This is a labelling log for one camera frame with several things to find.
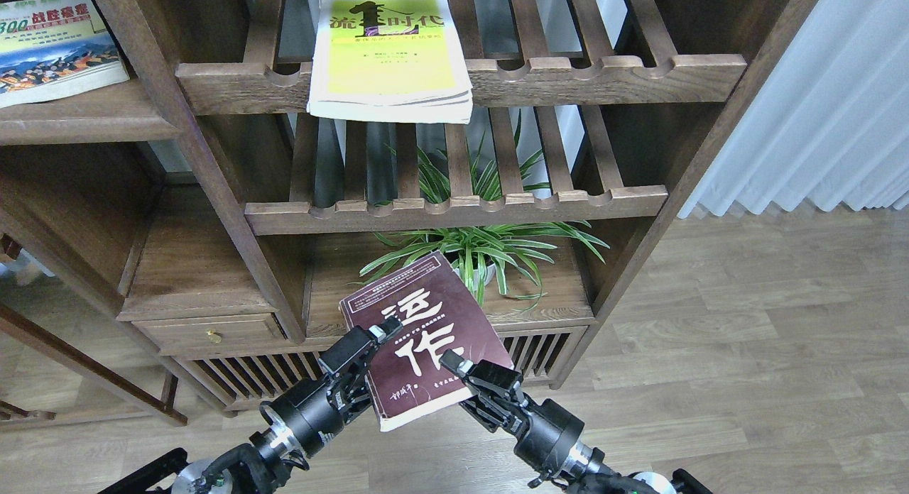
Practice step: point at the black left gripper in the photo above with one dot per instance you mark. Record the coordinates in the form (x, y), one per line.
(310, 414)

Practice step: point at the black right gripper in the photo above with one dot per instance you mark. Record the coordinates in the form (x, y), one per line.
(548, 436)

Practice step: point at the dark maroon thick book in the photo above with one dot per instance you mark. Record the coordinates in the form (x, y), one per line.
(438, 314)

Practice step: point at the yellow green paperback book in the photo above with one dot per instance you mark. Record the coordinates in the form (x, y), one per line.
(396, 61)

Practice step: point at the white green illustrated book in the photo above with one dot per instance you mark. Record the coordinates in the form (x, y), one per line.
(55, 48)

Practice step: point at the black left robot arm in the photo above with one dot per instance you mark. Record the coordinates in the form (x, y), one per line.
(240, 470)

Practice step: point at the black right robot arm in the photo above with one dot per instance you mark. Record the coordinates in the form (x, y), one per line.
(598, 478)

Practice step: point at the white plant pot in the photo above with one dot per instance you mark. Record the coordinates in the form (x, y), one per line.
(481, 275)

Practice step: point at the brass drawer knob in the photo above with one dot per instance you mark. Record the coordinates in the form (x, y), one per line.
(214, 336)

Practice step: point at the green spider plant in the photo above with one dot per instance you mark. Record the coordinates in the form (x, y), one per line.
(511, 247)

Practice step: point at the dark wooden bookshelf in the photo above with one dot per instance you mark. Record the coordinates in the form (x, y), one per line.
(198, 195)

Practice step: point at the white pleated curtain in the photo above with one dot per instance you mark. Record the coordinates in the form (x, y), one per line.
(829, 127)

